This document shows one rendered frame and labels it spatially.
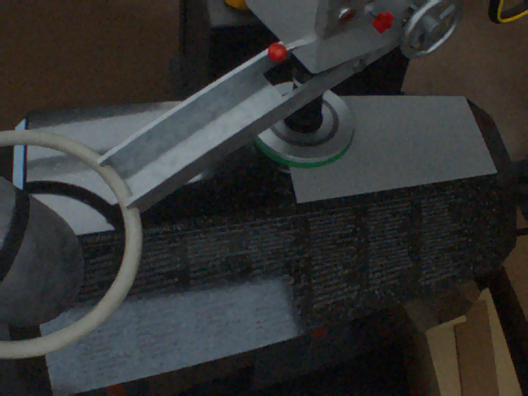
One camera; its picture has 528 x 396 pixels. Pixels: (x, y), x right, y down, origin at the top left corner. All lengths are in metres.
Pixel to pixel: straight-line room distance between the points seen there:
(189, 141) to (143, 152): 0.09
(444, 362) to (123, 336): 0.92
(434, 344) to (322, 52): 1.04
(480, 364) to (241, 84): 1.04
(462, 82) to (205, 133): 1.77
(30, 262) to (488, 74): 2.67
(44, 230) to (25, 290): 0.05
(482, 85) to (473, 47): 0.23
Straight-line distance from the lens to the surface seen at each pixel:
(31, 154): 1.55
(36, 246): 0.60
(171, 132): 1.42
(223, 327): 1.50
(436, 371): 2.00
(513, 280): 2.36
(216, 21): 1.92
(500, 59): 3.21
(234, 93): 1.43
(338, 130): 1.55
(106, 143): 1.54
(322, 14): 1.14
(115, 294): 1.24
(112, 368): 1.51
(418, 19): 1.25
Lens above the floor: 2.02
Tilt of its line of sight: 55 degrees down
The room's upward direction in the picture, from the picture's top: 9 degrees clockwise
